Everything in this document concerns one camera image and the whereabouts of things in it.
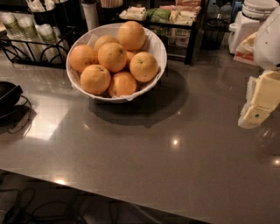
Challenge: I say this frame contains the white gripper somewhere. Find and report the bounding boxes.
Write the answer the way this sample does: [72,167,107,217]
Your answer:
[238,6,280,129]

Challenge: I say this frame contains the white bowl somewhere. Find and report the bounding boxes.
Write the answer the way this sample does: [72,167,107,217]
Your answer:
[66,23,167,103]

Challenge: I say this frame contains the small hidden orange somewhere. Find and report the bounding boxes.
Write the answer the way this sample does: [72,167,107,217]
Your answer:
[125,51,136,70]

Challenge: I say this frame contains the back partly hidden orange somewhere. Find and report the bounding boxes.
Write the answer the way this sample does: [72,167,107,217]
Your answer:
[94,35,118,51]

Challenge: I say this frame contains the red and white card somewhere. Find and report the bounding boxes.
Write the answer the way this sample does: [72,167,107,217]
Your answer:
[234,32,256,66]

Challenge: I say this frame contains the black shelf stand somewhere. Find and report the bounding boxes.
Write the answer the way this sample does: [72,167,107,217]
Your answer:
[135,0,205,65]

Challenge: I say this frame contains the cream packets right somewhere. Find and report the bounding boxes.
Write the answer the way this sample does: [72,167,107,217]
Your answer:
[169,10,197,26]

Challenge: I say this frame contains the cream packets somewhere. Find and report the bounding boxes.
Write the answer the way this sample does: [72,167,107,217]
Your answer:
[169,10,197,26]
[119,6,146,21]

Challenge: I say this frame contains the green packets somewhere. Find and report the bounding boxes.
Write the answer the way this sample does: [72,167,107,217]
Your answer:
[145,8,171,23]

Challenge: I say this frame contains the cream packets left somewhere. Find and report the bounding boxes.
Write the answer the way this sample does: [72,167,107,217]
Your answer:
[119,6,146,21]

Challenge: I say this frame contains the white cylinder container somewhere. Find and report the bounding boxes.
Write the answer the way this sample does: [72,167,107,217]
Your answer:
[81,0,99,31]

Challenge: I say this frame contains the right stack of cups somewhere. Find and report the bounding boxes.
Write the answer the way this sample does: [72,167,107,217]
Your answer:
[37,24,64,65]

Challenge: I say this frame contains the stack of cups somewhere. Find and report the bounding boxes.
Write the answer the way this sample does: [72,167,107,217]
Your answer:
[37,24,64,65]
[1,12,26,58]
[18,17,41,62]

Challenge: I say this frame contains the middle stack of cups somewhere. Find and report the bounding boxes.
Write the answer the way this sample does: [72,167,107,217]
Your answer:
[18,17,41,62]

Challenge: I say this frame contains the black pan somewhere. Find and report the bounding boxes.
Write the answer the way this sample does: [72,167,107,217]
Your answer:
[0,81,31,120]

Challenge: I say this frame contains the left stack of cups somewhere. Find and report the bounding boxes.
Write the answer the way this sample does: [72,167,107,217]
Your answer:
[1,12,26,58]

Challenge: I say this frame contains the black wire rack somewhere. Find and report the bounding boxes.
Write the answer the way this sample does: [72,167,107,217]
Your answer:
[0,26,74,69]

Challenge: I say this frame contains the floor cables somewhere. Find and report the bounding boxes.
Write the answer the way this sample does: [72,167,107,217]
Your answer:
[0,186,88,224]

